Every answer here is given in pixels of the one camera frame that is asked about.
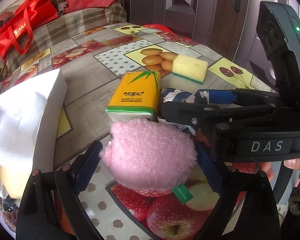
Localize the yellow green scrub sponge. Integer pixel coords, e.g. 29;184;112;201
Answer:
172;55;208;84

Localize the black white patterned cloth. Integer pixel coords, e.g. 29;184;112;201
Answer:
158;88;209;135

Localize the pink fluffy plush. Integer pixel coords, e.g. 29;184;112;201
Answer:
100;119;197;191

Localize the yellow tissue pack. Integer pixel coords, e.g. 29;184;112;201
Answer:
106;71;161;122

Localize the yellow round sponge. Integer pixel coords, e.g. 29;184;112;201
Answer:
0;166;30;199

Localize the white cardboard tray box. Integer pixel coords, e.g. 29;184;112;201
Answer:
0;69;68;172

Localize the brown wooden door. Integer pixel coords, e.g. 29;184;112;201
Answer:
107;0;300;81

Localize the red bag on floor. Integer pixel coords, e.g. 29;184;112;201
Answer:
143;23;183;38

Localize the fruit print tablecloth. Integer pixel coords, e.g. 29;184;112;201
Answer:
3;24;271;239

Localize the plaid blanket cushion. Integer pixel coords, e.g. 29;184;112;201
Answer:
6;2;127;72

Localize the red tote bag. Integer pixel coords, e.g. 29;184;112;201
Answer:
0;0;58;60

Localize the red helmet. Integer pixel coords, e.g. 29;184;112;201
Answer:
0;11;14;28

